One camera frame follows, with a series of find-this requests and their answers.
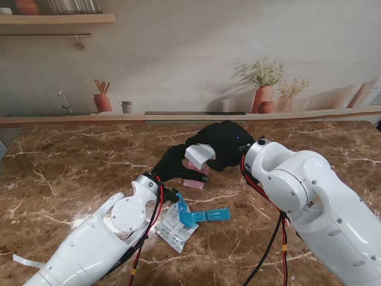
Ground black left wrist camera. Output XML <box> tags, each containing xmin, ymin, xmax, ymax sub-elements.
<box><xmin>163</xmin><ymin>187</ymin><xmax>179</xmax><ymax>203</ymax></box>

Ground white strap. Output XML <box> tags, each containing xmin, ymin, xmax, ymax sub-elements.
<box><xmin>13</xmin><ymin>254</ymin><xmax>45</xmax><ymax>269</ymax></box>

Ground terracotta jar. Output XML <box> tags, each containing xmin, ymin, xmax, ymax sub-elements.
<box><xmin>14</xmin><ymin>0</ymin><xmax>40</xmax><ymax>15</ymax></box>

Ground row of glass jars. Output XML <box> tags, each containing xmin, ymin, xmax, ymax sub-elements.
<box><xmin>46</xmin><ymin>0</ymin><xmax>104</xmax><ymax>15</ymax></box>

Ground chrome faucet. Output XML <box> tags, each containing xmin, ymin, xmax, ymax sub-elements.
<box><xmin>57</xmin><ymin>91</ymin><xmax>74</xmax><ymax>114</ymax></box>

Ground white and blue salt bag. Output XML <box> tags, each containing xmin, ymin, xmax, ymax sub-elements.
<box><xmin>154</xmin><ymin>192</ymin><xmax>199</xmax><ymax>253</ymax></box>

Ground blue plastic bag clip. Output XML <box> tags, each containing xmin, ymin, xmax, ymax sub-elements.
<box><xmin>175</xmin><ymin>192</ymin><xmax>232</xmax><ymax>228</ymax></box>

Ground small terracotta pot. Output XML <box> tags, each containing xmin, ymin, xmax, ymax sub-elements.
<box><xmin>257</xmin><ymin>100</ymin><xmax>276</xmax><ymax>114</ymax></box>

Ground clear bottle with pink seasoning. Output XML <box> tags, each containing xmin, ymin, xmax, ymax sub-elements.
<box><xmin>183</xmin><ymin>160</ymin><xmax>210</xmax><ymax>190</ymax></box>

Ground metal hanging rail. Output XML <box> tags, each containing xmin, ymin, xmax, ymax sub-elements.
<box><xmin>0</xmin><ymin>32</ymin><xmax>92</xmax><ymax>50</ymax></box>

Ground terracotta utensil pot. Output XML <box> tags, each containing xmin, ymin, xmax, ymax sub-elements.
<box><xmin>93</xmin><ymin>79</ymin><xmax>114</xmax><ymax>113</ymax></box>

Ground wooden wall shelf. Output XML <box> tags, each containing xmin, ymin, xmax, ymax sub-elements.
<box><xmin>0</xmin><ymin>14</ymin><xmax>116</xmax><ymax>25</ymax></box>

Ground tall terracotta flower vase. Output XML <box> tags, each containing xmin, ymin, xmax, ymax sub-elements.
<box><xmin>233</xmin><ymin>58</ymin><xmax>285</xmax><ymax>114</ymax></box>

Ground wooden cutting boards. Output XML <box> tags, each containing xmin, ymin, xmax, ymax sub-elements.
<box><xmin>346</xmin><ymin>76</ymin><xmax>381</xmax><ymax>108</ymax></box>

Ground white square bottle cap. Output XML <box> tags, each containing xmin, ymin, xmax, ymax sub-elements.
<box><xmin>185</xmin><ymin>143</ymin><xmax>217</xmax><ymax>170</ymax></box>

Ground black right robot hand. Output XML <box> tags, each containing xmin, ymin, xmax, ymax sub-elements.
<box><xmin>185</xmin><ymin>120</ymin><xmax>257</xmax><ymax>173</ymax></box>

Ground red black left arm cables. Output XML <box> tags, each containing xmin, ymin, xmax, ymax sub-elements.
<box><xmin>102</xmin><ymin>175</ymin><xmax>166</xmax><ymax>286</ymax></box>

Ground red black arm cables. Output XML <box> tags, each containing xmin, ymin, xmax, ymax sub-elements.
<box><xmin>102</xmin><ymin>175</ymin><xmax>166</xmax><ymax>286</ymax></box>
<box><xmin>240</xmin><ymin>154</ymin><xmax>291</xmax><ymax>286</ymax></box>

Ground red black right arm cables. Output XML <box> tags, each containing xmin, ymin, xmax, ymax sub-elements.
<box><xmin>240</xmin><ymin>154</ymin><xmax>291</xmax><ymax>286</ymax></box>

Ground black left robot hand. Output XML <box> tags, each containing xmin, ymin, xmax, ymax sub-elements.
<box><xmin>151</xmin><ymin>144</ymin><xmax>210</xmax><ymax>183</ymax></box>

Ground wooden counter ledge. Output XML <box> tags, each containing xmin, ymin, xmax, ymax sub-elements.
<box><xmin>0</xmin><ymin>105</ymin><xmax>381</xmax><ymax>129</ymax></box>

